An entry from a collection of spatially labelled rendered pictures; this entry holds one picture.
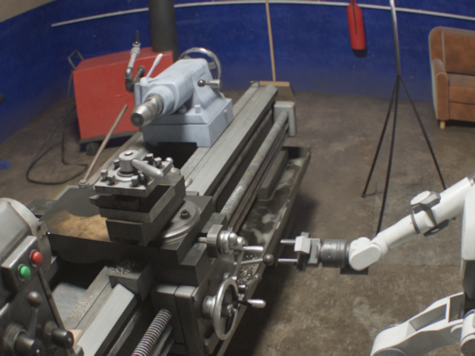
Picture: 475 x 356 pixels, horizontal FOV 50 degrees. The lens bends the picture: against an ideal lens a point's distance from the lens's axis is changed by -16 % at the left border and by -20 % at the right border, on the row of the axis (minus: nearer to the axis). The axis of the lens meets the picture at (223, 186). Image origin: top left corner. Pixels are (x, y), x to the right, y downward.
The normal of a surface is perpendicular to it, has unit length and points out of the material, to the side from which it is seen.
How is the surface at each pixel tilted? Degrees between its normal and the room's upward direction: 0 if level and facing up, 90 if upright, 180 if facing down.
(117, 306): 36
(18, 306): 90
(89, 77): 90
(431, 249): 0
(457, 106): 90
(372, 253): 79
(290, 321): 0
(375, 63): 90
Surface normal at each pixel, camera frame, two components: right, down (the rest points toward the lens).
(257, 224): -0.10, -0.89
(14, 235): 0.60, -0.60
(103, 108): 0.05, 0.44
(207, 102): 0.83, -0.33
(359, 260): -0.30, 0.28
